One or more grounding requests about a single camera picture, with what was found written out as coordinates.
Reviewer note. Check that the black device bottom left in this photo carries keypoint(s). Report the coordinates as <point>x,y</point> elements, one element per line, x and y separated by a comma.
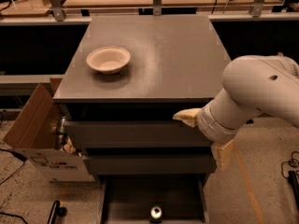
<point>56,211</point>

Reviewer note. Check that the green can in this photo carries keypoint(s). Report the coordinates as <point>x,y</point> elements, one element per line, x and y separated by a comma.
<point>155,214</point>

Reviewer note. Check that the open cardboard box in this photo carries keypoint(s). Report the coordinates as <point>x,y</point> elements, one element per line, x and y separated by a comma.
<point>35,135</point>

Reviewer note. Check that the grey top drawer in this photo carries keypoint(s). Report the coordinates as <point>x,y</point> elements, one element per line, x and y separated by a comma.
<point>96,134</point>

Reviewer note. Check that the grey middle drawer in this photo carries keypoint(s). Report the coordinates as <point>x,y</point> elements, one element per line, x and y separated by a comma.
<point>134,165</point>

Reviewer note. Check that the grey bottom drawer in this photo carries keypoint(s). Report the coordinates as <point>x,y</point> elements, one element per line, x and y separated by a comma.
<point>127,199</point>

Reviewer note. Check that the black device right edge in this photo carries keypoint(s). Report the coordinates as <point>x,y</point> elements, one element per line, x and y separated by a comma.
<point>292,179</point>

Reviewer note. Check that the cans inside cardboard box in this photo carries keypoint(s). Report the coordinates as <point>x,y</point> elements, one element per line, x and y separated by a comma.
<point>64,142</point>

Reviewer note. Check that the metal railing frame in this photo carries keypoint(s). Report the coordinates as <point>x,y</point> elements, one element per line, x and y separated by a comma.
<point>59,9</point>

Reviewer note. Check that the grey drawer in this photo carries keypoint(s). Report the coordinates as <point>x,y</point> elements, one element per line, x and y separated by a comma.
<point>134,165</point>
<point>127,199</point>
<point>96,134</point>

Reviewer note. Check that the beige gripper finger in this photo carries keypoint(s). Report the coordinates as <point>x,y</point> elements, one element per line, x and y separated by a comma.
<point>222,153</point>
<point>187,116</point>

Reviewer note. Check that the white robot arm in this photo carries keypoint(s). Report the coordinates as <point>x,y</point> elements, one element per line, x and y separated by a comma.
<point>251,86</point>

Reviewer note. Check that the beige paper bowl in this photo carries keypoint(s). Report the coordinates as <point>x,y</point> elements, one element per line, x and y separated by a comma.
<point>108,60</point>

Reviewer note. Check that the grey drawer cabinet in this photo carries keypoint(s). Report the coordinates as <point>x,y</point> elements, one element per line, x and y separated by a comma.
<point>176,63</point>

